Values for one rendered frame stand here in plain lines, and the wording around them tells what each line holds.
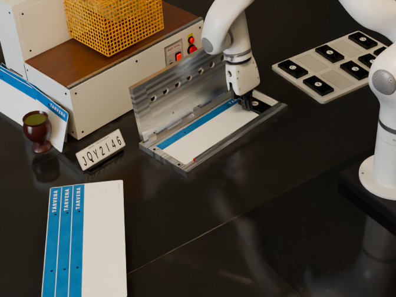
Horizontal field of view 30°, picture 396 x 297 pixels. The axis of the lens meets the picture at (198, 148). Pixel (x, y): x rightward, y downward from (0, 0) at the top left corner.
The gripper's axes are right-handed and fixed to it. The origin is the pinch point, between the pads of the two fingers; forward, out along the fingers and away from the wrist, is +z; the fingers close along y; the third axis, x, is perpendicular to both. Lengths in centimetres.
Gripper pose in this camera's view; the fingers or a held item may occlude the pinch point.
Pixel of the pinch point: (246, 104)
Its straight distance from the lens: 229.1
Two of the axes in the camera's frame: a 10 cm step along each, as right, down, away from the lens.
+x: -6.8, -2.4, 6.9
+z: 1.9, 8.5, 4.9
